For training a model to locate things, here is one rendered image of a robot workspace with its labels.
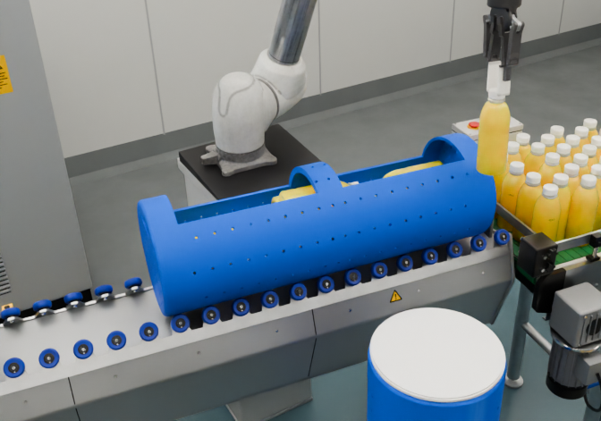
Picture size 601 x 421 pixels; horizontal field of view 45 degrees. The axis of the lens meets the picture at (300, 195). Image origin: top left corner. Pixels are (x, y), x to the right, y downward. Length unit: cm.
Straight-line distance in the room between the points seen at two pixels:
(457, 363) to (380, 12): 389
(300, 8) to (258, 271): 84
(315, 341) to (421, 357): 43
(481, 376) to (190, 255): 67
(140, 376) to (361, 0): 370
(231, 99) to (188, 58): 241
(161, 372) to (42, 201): 152
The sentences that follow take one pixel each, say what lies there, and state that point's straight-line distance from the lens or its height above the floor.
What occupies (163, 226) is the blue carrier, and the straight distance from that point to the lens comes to 165.
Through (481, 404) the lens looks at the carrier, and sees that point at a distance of 151.
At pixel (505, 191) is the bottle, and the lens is 215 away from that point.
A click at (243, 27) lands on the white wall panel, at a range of 466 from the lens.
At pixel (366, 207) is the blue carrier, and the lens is 175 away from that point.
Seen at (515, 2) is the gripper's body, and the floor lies 163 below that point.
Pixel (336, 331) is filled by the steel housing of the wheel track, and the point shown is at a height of 83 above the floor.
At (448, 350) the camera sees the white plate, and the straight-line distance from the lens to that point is 156.
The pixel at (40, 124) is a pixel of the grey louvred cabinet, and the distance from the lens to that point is 304.
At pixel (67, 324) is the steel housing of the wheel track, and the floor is 93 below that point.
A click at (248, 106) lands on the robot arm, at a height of 123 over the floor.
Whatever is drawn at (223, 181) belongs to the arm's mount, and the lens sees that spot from 221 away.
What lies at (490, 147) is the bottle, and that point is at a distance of 178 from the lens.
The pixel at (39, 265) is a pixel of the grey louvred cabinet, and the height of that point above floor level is 29.
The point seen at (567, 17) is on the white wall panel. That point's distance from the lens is 652.
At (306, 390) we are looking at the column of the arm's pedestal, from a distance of 284.
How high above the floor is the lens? 208
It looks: 30 degrees down
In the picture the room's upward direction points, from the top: 2 degrees counter-clockwise
